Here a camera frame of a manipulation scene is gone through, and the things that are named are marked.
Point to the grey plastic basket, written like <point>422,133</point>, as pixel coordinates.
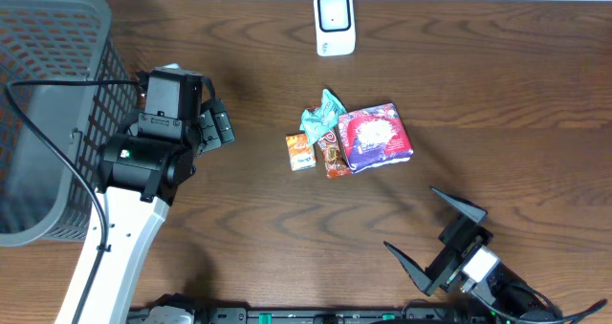
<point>72,87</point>

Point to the teal snack packet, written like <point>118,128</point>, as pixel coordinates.
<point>315,124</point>

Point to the small orange snack box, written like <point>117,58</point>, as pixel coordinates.
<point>301,153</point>

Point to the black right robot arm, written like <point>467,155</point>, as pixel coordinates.
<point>513,299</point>

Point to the pink purple pad package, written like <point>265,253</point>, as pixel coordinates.
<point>374,137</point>

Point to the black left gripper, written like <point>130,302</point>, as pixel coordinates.
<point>217,123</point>

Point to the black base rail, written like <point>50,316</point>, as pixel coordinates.
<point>416,313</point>

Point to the orange chocolate bar wrapper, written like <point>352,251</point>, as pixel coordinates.
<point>335,164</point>

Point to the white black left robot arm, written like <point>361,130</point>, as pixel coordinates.
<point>140,169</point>

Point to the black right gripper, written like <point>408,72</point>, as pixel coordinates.
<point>459,238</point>

